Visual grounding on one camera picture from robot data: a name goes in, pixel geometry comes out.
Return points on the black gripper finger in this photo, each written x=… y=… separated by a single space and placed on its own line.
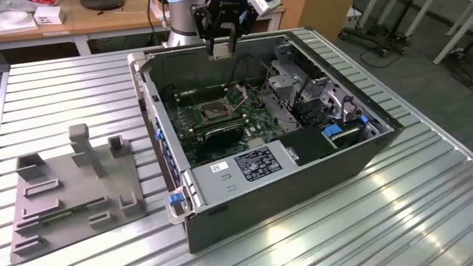
x=234 y=40
x=210 y=46

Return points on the silver CPU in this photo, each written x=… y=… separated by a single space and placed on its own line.
x=222 y=52

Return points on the metal locking lever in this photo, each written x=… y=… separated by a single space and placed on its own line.
x=241 y=102

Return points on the CPU socket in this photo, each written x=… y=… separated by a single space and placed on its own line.
x=214 y=112

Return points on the blue slot clip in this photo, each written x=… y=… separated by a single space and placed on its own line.
x=157 y=134

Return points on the metal drive cage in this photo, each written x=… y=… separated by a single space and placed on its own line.
x=283 y=80

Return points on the wooden cabinet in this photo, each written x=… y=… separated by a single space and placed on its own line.
x=321 y=16

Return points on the green motherboard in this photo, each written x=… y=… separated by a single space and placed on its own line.
x=258 y=116

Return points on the wooden desk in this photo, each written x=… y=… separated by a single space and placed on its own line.
x=110 y=22

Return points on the black round object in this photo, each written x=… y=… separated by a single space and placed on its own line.
x=101 y=3

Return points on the black wheeled stand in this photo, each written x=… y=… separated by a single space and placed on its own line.
x=389 y=38

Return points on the black drive bay shroud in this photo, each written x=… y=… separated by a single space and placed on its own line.
x=302 y=147

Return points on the white cardboard box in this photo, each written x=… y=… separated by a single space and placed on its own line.
x=49 y=14

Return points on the small blue clip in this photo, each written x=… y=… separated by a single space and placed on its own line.
x=363 y=119

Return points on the red packet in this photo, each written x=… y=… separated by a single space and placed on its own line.
x=44 y=2

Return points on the gray power supply unit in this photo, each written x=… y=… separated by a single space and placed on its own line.
x=221 y=188

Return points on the white plastic bowl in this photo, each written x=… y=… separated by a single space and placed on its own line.
x=14 y=19

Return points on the blue case latch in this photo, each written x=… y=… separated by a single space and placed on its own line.
x=174 y=199

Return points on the white table leg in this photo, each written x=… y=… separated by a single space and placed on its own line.
x=442 y=54

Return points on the black PC case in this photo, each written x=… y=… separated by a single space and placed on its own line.
x=277 y=210

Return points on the gray parts rack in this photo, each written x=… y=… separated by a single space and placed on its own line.
x=73 y=188

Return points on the green RAM stick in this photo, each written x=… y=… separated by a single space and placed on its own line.
x=62 y=214

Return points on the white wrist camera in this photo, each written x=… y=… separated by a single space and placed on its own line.
x=263 y=6

